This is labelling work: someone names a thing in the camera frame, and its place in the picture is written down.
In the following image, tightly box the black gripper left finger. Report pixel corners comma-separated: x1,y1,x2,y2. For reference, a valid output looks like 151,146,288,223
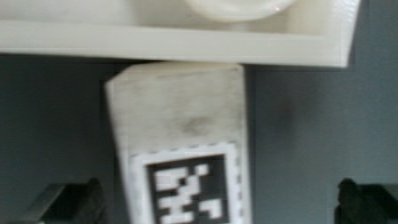
16,178,107,224

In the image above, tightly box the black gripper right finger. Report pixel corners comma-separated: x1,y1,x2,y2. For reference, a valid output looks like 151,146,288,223
334,178,398,224

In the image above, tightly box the white table leg with tag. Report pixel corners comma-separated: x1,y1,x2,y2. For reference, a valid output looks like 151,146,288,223
105,62,253,224

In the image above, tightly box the white square table top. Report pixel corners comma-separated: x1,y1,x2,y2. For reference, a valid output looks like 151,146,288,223
0,0,361,67

